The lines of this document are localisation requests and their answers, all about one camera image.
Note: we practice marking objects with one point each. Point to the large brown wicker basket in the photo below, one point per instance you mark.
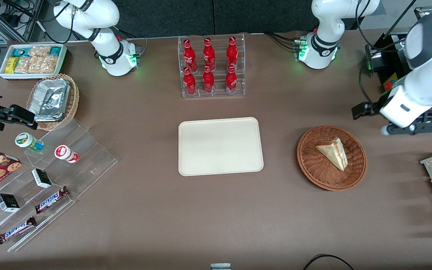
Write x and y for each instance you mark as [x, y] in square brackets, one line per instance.
[313, 165]

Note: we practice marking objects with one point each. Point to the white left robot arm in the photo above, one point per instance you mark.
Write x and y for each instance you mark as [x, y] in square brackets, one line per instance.
[326, 26]

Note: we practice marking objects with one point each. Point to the clear acrylic bottle rack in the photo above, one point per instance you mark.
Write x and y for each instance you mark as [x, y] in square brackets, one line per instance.
[218, 90]

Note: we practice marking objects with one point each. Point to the cream plastic tray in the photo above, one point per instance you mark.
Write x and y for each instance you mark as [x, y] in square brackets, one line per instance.
[219, 146]

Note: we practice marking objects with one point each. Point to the snickers chocolate bar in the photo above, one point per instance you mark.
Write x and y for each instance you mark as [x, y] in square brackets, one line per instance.
[51, 200]
[16, 230]

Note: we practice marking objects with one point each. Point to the yellow snack package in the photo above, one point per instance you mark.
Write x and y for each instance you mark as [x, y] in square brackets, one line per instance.
[11, 65]

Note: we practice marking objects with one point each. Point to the red cola bottle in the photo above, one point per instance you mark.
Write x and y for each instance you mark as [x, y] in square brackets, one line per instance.
[232, 54]
[231, 81]
[189, 83]
[209, 55]
[208, 81]
[189, 56]

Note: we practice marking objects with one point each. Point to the clear bag of crackers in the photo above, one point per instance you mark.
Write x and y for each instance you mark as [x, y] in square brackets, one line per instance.
[50, 64]
[36, 65]
[22, 65]
[39, 51]

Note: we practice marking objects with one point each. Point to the red emergency stop button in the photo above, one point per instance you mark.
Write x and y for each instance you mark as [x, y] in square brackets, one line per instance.
[388, 86]

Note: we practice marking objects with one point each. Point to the white plastic snack bin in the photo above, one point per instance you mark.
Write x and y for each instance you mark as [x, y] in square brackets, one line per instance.
[2, 73]

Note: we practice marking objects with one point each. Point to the small black box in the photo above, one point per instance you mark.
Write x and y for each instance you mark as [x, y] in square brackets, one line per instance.
[42, 178]
[8, 203]

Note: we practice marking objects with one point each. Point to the black backdrop panel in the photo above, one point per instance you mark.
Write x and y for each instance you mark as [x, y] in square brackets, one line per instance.
[261, 17]
[163, 18]

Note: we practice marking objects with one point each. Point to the small grey object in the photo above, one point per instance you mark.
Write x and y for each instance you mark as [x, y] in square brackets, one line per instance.
[220, 266]

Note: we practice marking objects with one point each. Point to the black hot food display case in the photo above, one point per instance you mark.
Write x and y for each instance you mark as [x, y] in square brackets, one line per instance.
[392, 63]

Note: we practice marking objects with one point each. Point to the clear acrylic tiered stand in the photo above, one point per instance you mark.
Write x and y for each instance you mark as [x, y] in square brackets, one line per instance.
[88, 165]

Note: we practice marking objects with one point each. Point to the teal snack package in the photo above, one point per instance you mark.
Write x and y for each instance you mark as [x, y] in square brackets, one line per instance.
[55, 51]
[20, 51]

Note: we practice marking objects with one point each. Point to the green cap yoghurt bottle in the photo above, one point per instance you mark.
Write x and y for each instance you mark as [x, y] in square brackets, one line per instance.
[26, 141]

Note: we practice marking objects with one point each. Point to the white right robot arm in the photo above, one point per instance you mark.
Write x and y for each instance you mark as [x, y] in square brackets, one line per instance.
[108, 52]

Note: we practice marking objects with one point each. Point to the aluminium foil containers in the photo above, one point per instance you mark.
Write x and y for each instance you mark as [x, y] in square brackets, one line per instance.
[49, 98]

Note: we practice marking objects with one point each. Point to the red cap yoghurt bottle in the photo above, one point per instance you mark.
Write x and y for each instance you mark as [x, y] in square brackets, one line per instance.
[65, 153]

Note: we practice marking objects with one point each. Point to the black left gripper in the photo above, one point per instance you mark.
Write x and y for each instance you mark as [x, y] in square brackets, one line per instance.
[374, 106]

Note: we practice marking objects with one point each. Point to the triangular sandwich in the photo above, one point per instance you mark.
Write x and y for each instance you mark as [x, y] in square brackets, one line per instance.
[334, 152]

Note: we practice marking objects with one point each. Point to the small brown wicker basket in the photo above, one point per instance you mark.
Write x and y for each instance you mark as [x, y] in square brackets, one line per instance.
[73, 99]

